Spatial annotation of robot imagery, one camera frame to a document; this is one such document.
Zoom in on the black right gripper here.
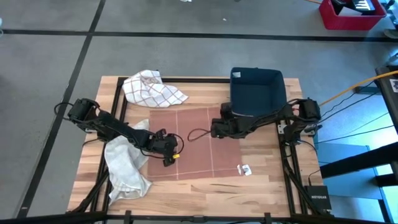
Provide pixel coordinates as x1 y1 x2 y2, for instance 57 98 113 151
210 102 249 139

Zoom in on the black overhead beam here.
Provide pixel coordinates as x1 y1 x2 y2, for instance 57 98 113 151
320 141 398 179

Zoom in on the pink towel with white lines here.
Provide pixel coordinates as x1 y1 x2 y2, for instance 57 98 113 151
146 107 252 182

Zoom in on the black table frame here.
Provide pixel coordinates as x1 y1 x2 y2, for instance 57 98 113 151
67 76 335 224

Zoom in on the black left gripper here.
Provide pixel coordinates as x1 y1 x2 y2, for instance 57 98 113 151
147 128 180 167

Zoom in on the black camera cable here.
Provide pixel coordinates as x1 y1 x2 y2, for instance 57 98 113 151
139 133 185 161
187 128 214 142

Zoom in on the red plastic crate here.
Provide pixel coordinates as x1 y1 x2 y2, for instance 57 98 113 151
318 0 387 31

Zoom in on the black Netgear router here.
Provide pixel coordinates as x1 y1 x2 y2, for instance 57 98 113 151
303 185 332 211

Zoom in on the black floor cable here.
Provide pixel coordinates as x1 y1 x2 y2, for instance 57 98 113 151
313 125 395 144

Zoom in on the yellow cable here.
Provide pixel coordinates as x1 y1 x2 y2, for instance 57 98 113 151
319 70 398 107

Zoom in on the black right camera cable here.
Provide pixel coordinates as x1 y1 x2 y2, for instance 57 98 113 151
187 128 214 142

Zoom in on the navy blue fabric bin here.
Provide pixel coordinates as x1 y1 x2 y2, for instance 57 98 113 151
229 67 287 118

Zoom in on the white towel with red checks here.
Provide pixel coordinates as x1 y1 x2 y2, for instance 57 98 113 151
122 69 189 109

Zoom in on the white towel with beige stripes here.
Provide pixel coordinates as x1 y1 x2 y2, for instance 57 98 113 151
104 119 153 206

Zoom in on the black device with white keys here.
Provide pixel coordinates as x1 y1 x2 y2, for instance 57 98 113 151
331 0 379 16

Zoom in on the black left camera cable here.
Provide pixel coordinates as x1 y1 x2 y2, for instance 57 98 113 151
139 133 185 161

